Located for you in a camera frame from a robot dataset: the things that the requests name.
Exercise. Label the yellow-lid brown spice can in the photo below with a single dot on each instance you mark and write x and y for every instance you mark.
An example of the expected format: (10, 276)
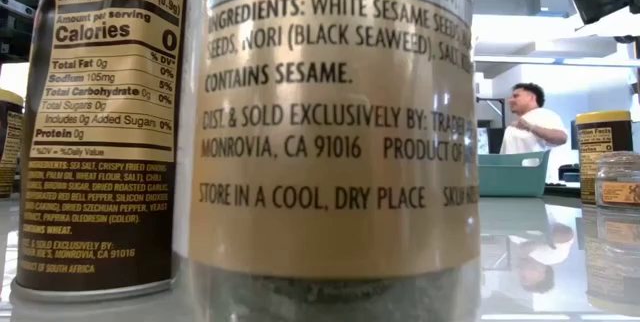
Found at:
(100, 187)
(592, 162)
(10, 152)

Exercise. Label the small cork-lid glass jar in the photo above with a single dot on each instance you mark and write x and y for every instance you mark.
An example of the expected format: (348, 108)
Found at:
(620, 182)

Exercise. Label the tan-lid gold-label jar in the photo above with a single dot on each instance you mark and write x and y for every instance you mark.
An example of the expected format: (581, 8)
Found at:
(325, 137)

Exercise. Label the person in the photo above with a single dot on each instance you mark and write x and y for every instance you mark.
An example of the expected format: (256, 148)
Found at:
(535, 127)

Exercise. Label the light teal plastic bin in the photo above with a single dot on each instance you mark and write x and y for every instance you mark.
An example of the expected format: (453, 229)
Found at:
(510, 179)

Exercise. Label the black gantry frame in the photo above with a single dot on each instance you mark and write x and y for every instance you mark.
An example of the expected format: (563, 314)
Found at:
(492, 99)

